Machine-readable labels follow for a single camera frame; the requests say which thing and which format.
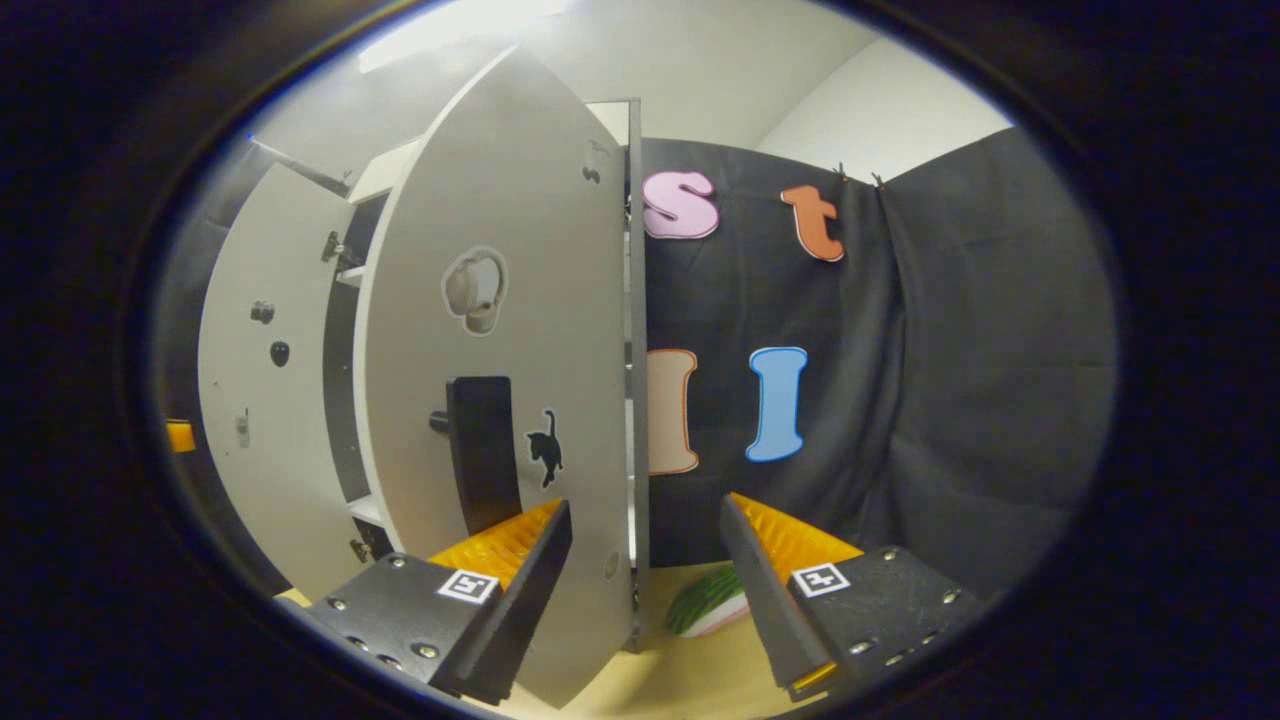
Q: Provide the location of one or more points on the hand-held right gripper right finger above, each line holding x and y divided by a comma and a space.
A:
765, 600

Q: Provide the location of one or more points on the toy watermelon slice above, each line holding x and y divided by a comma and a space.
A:
700, 605

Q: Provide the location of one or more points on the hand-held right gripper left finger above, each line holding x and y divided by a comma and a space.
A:
525, 600

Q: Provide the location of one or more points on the white cabinet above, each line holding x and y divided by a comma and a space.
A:
338, 400

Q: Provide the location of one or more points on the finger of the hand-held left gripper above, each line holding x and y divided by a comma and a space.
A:
181, 437

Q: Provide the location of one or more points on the white cabinet door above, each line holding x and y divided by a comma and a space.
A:
295, 420
560, 320

